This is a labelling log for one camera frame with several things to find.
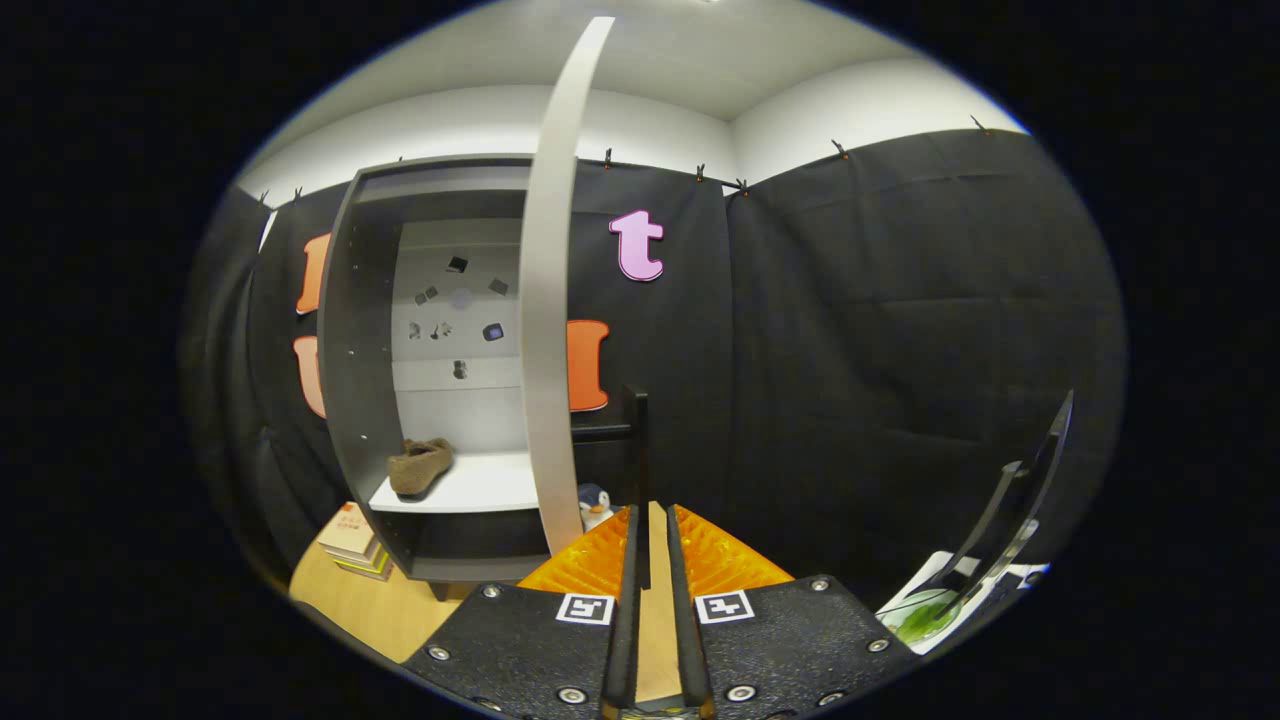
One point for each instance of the penguin plush toy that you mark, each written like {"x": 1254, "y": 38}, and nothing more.
{"x": 593, "y": 505}

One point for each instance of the stack of books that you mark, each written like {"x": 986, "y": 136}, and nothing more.
{"x": 350, "y": 540}

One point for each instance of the black backdrop cloth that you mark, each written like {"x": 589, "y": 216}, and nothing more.
{"x": 850, "y": 350}

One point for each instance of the dark grey shoe cabinet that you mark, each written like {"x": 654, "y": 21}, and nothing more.
{"x": 350, "y": 380}

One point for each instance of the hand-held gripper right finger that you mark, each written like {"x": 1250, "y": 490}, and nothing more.
{"x": 685, "y": 620}

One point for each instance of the brown fuzzy slipper shoe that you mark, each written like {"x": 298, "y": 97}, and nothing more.
{"x": 420, "y": 468}

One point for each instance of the white and green sheet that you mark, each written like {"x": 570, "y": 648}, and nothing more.
{"x": 925, "y": 615}

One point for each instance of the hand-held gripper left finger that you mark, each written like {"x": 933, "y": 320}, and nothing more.
{"x": 625, "y": 620}

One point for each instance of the beige shoe cabinet door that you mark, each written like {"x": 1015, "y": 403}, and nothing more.
{"x": 545, "y": 300}

